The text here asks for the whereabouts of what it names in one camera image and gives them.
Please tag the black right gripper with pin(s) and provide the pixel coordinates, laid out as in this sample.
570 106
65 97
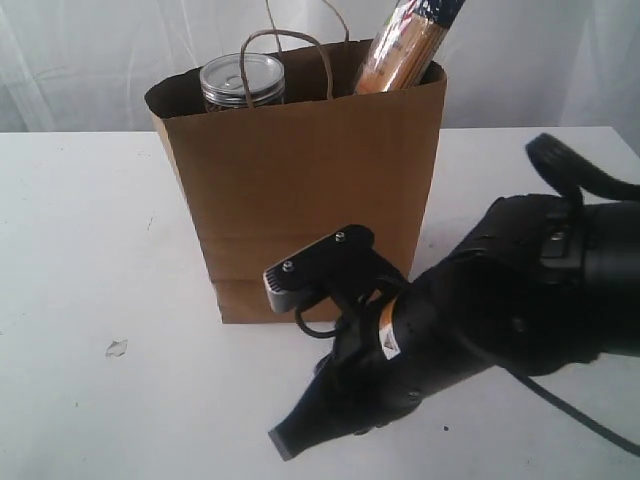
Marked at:
378 371

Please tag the large brown paper bag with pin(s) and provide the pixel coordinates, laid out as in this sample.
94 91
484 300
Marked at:
261 183

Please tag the spaghetti packet dark blue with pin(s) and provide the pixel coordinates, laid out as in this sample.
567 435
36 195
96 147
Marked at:
403 50

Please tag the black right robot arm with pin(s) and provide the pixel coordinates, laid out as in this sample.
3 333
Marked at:
536 285

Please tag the clear plastic scrap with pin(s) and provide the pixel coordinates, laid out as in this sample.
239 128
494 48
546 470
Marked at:
116 349

